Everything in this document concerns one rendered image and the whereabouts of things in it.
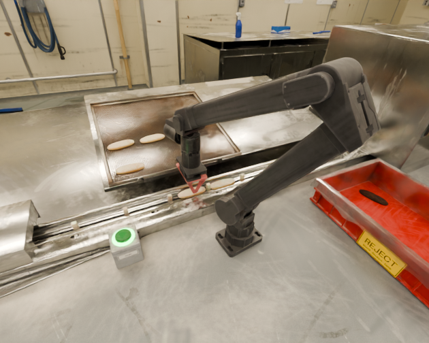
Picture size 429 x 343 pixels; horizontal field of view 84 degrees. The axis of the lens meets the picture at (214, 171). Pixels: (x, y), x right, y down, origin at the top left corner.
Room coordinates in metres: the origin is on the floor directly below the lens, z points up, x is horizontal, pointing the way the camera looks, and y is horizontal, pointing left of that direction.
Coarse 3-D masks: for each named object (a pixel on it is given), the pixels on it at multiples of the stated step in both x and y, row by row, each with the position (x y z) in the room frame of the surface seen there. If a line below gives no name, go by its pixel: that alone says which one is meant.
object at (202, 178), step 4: (180, 168) 0.59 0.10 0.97; (184, 172) 0.56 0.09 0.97; (184, 176) 0.57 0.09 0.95; (196, 176) 0.57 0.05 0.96; (200, 176) 0.57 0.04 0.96; (204, 176) 0.58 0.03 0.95; (188, 180) 0.55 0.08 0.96; (192, 180) 0.55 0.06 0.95; (196, 180) 0.56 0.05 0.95; (200, 180) 0.57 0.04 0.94; (204, 180) 0.58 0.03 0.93; (188, 184) 0.55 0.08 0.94; (200, 184) 0.58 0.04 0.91; (192, 188) 0.57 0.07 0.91; (196, 188) 0.58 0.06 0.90; (196, 192) 0.58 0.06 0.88
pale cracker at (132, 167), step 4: (132, 164) 0.67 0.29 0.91; (136, 164) 0.68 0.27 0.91; (140, 164) 0.68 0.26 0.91; (120, 168) 0.65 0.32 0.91; (124, 168) 0.65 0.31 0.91; (128, 168) 0.65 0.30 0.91; (132, 168) 0.66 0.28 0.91; (136, 168) 0.66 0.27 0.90; (140, 168) 0.66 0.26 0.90; (116, 172) 0.63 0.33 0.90; (120, 172) 0.63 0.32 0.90; (124, 172) 0.64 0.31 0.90; (128, 172) 0.64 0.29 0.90
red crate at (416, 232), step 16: (352, 192) 0.68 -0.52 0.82; (384, 192) 0.69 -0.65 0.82; (320, 208) 0.58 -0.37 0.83; (368, 208) 0.60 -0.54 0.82; (384, 208) 0.60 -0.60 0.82; (400, 208) 0.61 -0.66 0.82; (352, 224) 0.49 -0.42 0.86; (384, 224) 0.53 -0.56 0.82; (400, 224) 0.54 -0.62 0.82; (416, 224) 0.54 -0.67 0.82; (400, 240) 0.47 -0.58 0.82; (416, 240) 0.47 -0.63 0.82; (400, 272) 0.34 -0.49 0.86; (416, 288) 0.31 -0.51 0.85
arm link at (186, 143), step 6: (198, 132) 0.62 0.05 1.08; (180, 138) 0.60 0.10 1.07; (186, 138) 0.58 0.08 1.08; (192, 138) 0.58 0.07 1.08; (198, 138) 0.59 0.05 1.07; (186, 144) 0.58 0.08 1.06; (192, 144) 0.58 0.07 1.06; (198, 144) 0.59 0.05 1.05; (186, 150) 0.58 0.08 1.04; (192, 150) 0.58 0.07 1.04; (198, 150) 0.59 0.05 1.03
